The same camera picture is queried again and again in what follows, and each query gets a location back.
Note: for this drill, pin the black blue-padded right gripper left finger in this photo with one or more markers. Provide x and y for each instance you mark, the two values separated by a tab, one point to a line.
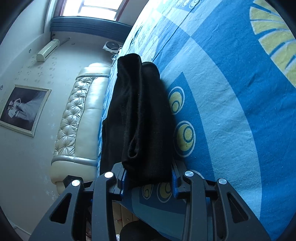
80	202

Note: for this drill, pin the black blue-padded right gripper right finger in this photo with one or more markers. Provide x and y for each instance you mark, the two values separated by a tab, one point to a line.
214	210

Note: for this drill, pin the black pants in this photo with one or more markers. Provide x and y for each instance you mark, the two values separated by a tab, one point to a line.
138	130

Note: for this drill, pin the cream tufted leather headboard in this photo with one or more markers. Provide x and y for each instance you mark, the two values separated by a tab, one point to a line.
76	147

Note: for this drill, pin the framed wedding photo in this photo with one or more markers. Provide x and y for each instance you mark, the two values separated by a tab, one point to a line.
22	110

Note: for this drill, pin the blue patterned bed sheet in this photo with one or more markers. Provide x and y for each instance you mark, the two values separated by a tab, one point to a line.
229	72

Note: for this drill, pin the small white fan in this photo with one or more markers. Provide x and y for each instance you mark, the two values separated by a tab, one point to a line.
112	47

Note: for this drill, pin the dark blue curtain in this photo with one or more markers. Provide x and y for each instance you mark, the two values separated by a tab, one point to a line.
92	26

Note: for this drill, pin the bright window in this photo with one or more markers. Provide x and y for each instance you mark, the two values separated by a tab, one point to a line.
108	10

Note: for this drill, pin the white wall air conditioner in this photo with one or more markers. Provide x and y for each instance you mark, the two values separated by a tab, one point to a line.
46	51

